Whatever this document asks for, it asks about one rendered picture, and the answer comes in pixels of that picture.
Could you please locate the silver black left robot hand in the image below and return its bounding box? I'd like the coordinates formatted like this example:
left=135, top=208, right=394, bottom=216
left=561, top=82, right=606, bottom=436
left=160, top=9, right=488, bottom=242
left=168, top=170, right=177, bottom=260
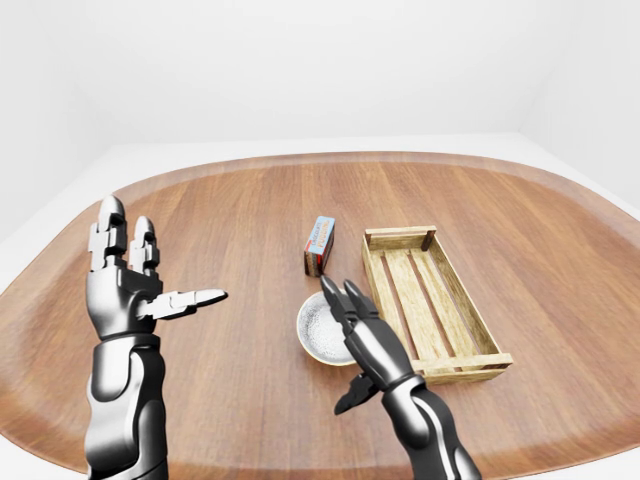
left=84, top=194, right=230, bottom=344

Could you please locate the wooden slat tray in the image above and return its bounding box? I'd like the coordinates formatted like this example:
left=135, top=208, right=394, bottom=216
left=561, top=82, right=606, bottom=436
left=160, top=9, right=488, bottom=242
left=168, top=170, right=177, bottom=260
left=361, top=225, right=514, bottom=386

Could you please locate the printed blue food box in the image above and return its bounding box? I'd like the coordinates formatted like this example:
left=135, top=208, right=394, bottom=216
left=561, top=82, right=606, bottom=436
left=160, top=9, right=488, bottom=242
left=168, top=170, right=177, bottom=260
left=303, top=215, right=337, bottom=278

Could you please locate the speckled white bowl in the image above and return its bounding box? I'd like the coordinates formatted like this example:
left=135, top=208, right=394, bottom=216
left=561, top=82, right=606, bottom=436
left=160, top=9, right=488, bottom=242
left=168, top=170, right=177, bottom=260
left=296, top=291, right=359, bottom=368

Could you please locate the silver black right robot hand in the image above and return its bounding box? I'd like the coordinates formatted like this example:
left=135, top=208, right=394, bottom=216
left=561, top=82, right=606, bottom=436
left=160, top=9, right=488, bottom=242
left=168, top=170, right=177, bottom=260
left=319, top=274, right=417, bottom=416

